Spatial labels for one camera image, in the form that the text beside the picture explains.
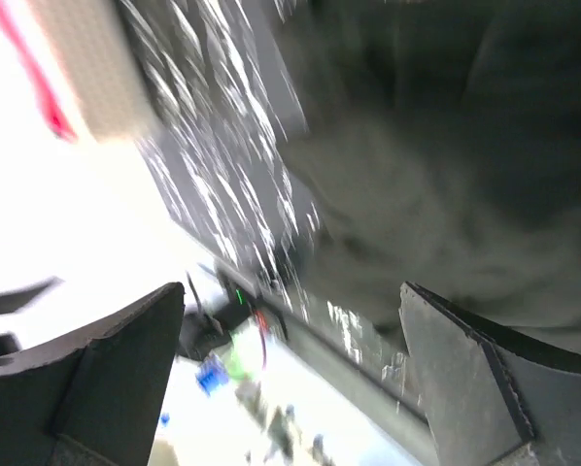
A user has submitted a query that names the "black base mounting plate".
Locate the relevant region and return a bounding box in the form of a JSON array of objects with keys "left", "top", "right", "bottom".
[{"left": 188, "top": 257, "right": 439, "bottom": 465}]

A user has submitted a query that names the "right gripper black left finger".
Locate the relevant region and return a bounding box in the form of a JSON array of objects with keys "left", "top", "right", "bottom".
[{"left": 0, "top": 283, "right": 185, "bottom": 465}]

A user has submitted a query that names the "white plastic laundry basket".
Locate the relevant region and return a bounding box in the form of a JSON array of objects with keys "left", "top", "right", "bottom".
[{"left": 25, "top": 1, "right": 158, "bottom": 143}]

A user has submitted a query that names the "black marbled table mat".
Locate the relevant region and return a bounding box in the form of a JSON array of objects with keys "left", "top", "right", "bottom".
[{"left": 117, "top": 1, "right": 412, "bottom": 393}]

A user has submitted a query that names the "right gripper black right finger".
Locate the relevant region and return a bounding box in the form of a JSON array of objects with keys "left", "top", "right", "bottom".
[{"left": 399, "top": 283, "right": 581, "bottom": 465}]

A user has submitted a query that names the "black printed t shirt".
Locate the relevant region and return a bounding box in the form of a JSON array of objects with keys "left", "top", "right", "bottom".
[{"left": 271, "top": 1, "right": 581, "bottom": 354}]

